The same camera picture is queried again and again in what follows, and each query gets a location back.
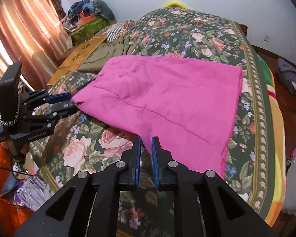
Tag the olive green garment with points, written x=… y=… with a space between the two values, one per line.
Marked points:
x=101 y=56

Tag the green patterned box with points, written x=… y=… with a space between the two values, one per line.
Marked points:
x=88 y=28

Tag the yellow plush object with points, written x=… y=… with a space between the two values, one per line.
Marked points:
x=175 y=3

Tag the flat cardboard box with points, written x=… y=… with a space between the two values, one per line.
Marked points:
x=74 y=59

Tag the orange yellow bed sheet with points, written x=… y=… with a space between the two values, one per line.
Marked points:
x=277 y=133

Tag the floral bed blanket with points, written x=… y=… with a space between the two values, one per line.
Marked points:
x=187 y=34

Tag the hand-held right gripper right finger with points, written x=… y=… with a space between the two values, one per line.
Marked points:
x=154 y=158

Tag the pink striped curtain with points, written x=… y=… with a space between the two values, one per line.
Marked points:
x=22 y=29

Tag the pile of colourful clothes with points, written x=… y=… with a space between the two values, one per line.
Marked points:
x=91 y=8

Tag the pink pants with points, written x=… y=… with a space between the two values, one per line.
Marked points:
x=162 y=98

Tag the person's left hand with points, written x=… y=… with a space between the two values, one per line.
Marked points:
x=25 y=149

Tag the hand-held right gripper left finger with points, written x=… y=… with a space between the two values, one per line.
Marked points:
x=138 y=158

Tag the person's left forearm orange sleeve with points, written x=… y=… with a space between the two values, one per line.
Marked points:
x=0 y=172

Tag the grey crumpled cloth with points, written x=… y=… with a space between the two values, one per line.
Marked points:
x=33 y=192

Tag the striped cloth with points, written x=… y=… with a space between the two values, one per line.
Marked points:
x=114 y=32

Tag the grey bag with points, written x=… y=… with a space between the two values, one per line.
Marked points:
x=289 y=76

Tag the white wall socket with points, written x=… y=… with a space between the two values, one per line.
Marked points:
x=267 y=38

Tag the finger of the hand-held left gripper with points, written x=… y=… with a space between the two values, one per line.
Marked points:
x=59 y=98
x=61 y=111

